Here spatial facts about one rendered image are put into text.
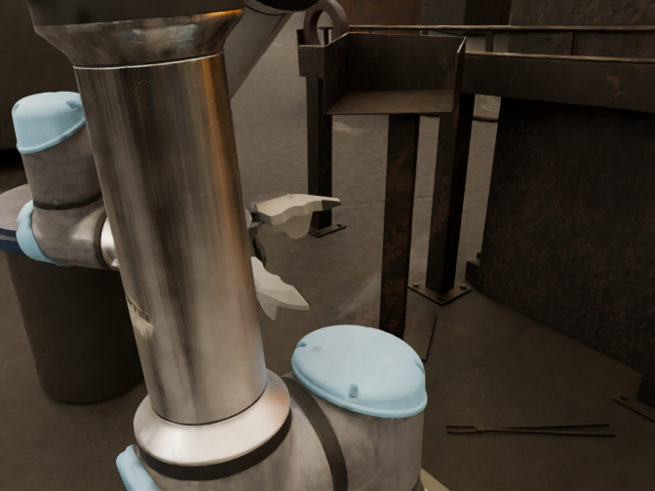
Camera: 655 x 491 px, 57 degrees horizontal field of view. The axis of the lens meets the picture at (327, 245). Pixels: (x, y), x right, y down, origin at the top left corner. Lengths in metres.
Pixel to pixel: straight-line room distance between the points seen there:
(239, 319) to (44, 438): 1.05
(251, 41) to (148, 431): 0.31
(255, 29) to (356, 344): 0.28
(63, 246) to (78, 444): 0.72
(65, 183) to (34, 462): 0.79
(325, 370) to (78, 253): 0.33
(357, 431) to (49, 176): 0.41
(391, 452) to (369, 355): 0.08
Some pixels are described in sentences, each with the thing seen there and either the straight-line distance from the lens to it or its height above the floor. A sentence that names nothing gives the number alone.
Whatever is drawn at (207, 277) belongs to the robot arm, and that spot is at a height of 0.73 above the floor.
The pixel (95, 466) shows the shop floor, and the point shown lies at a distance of 1.33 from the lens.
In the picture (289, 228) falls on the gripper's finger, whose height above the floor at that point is 0.62.
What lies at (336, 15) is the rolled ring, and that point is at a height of 0.71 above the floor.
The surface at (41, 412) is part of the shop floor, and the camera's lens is 1.49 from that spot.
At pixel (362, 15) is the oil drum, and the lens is 3.91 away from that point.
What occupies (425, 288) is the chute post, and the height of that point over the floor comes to 0.01.
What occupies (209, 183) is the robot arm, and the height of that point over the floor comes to 0.79.
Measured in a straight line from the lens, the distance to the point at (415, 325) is 1.61.
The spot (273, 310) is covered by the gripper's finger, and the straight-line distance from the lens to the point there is 0.61.
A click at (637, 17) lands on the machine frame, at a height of 0.77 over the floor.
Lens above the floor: 0.92
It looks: 27 degrees down
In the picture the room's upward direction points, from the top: straight up
